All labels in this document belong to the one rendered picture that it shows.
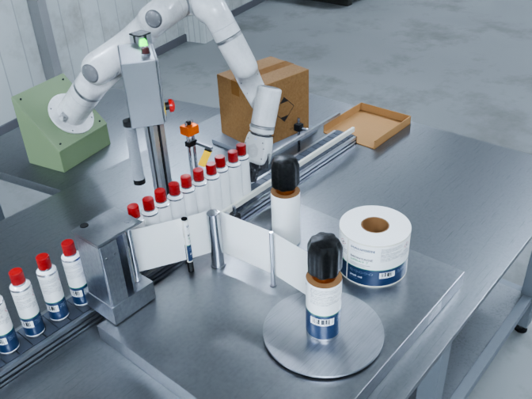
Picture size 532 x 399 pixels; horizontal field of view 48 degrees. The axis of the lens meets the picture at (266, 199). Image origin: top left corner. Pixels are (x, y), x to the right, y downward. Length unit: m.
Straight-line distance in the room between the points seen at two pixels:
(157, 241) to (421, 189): 1.03
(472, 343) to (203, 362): 1.33
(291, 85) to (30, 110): 1.04
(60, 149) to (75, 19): 3.08
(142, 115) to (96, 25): 3.99
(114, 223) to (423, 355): 0.86
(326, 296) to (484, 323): 1.31
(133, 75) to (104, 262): 0.50
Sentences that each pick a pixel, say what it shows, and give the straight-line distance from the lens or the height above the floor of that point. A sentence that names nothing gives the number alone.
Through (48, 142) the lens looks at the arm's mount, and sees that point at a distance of 2.52.
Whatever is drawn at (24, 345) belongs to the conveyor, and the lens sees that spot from 1.71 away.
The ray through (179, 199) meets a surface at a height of 1.04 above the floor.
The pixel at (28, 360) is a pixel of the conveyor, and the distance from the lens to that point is 1.69.
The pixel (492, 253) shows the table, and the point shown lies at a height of 0.83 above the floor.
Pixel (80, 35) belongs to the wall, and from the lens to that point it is 5.54.
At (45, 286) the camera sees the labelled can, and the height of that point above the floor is 1.01.
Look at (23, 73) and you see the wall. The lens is 5.15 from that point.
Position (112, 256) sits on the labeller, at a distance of 1.55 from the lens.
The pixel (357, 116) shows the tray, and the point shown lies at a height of 0.83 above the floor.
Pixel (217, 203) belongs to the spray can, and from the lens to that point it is 1.96.
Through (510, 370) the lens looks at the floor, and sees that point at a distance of 2.82.
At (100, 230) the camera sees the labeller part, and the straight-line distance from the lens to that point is 1.56.
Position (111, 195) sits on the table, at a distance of 2.32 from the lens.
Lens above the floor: 2.00
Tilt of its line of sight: 33 degrees down
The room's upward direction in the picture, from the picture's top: 3 degrees counter-clockwise
